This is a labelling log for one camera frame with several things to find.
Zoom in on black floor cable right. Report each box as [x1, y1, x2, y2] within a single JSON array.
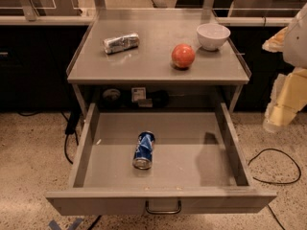
[[248, 148, 302, 230]]

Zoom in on grey counter cabinet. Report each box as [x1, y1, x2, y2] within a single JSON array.
[[67, 9, 250, 108]]

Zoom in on red apple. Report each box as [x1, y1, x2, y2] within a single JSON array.
[[172, 43, 195, 69]]

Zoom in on white bowl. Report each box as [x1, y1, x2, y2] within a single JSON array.
[[196, 23, 230, 51]]

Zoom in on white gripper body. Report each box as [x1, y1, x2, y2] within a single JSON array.
[[264, 68, 307, 132]]

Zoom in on blue pepsi can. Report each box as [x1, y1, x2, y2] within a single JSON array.
[[132, 131, 155, 170]]

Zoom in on blue tape floor mark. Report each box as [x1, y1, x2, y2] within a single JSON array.
[[48, 218, 83, 230]]

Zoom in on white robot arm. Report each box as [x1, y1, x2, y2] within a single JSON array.
[[262, 5, 307, 132]]

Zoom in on metal drawer handle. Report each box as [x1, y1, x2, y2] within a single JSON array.
[[145, 200, 182, 216]]

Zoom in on silver foil snack bag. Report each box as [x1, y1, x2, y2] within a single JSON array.
[[103, 33, 140, 55]]

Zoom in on white label sticker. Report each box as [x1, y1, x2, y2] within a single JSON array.
[[131, 87, 146, 103]]

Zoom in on black floor cable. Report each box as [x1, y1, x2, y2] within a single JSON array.
[[15, 110, 81, 165], [248, 148, 302, 230]]

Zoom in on black floor cable left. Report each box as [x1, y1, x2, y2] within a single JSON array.
[[15, 110, 81, 165]]

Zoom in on grey open drawer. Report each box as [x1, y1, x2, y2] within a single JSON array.
[[46, 104, 276, 216]]

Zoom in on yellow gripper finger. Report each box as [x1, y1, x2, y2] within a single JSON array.
[[262, 27, 287, 53]]

